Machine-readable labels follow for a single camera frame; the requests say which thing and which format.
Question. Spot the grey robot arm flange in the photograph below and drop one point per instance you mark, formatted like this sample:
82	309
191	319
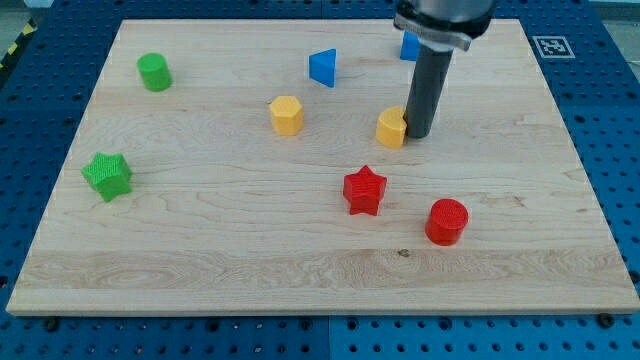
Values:
444	25

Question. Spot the red star block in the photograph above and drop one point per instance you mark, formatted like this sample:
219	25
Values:
364	191

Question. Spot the wooden board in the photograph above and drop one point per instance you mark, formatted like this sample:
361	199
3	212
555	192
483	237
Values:
226	217

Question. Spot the yellow hexagon block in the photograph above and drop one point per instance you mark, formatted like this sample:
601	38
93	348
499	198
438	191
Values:
287	116

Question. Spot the blue triangle block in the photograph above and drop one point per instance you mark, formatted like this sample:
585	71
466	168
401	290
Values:
322	67

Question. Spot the red cylinder block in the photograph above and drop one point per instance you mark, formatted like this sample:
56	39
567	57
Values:
446	222

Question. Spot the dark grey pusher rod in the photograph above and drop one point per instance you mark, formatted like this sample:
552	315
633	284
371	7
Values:
428	79

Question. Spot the blue cube block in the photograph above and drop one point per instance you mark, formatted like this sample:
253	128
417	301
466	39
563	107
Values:
410	47

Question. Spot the green cylinder block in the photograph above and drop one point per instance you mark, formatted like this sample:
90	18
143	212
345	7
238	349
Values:
154	72

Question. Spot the green star block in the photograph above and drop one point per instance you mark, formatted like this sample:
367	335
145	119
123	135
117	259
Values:
108	175

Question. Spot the white fiducial marker tag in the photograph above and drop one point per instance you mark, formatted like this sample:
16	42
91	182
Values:
553	47

